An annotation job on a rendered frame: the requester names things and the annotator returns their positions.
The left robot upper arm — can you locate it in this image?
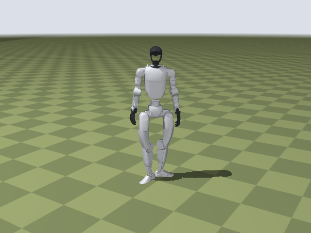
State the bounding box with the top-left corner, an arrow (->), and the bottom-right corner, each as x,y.
166,67 -> 178,95

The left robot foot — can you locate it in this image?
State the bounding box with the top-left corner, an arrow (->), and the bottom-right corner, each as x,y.
155,170 -> 174,177

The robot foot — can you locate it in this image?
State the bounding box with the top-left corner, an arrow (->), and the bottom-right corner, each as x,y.
139,173 -> 156,184
155,170 -> 174,177

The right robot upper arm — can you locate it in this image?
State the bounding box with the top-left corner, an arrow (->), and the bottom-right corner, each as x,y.
134,67 -> 145,96

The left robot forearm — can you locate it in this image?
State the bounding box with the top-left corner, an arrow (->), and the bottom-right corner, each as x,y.
172,94 -> 180,112

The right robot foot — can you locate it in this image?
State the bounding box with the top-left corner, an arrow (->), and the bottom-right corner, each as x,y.
139,173 -> 156,184

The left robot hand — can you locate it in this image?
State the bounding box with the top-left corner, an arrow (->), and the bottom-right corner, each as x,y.
175,108 -> 181,127

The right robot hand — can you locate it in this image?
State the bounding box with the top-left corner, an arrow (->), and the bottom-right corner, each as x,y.
130,108 -> 137,125

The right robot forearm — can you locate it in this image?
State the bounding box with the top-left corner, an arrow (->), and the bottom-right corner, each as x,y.
131,89 -> 140,111

